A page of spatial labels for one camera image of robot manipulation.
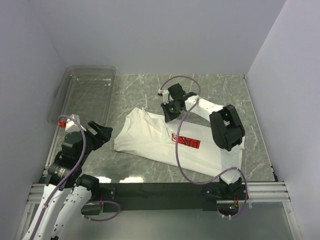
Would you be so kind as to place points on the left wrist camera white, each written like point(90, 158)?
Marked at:
point(69, 125)

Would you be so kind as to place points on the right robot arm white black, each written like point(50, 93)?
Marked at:
point(227, 131)

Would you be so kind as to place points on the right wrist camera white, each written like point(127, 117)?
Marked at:
point(166, 97)

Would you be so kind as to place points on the aluminium frame rail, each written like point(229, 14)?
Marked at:
point(274, 194)

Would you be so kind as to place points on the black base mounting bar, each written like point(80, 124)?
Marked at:
point(115, 197)

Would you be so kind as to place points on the white t-shirt red print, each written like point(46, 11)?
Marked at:
point(190, 146)

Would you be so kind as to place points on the clear plastic bin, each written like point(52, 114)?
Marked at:
point(84, 90)

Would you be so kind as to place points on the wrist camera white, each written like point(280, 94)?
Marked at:
point(166, 97)
point(69, 125)

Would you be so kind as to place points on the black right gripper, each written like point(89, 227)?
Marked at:
point(168, 116)

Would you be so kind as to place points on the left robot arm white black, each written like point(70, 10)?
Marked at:
point(66, 188)

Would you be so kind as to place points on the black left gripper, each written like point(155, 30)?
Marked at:
point(103, 135)

